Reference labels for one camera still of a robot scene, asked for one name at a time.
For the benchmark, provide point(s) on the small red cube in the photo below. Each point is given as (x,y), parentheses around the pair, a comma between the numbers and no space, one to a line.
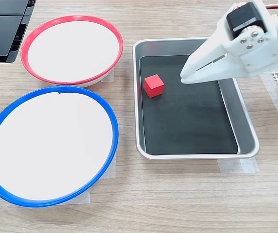
(153,86)

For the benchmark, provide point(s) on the black tray mat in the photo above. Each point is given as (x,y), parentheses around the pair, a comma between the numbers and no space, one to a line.
(189,121)

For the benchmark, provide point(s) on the steel tray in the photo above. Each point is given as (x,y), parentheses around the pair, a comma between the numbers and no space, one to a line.
(246,136)

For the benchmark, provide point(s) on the translucent tape strip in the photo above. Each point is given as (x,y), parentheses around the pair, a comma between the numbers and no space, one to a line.
(81,196)
(238,165)
(108,75)

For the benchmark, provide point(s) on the white plate with red rim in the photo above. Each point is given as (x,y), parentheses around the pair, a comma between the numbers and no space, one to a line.
(73,48)

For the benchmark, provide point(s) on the white plate with blue rim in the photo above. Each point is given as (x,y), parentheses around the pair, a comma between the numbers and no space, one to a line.
(51,145)

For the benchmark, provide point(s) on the black flat device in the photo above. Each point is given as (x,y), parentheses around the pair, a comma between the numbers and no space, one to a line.
(0,34)

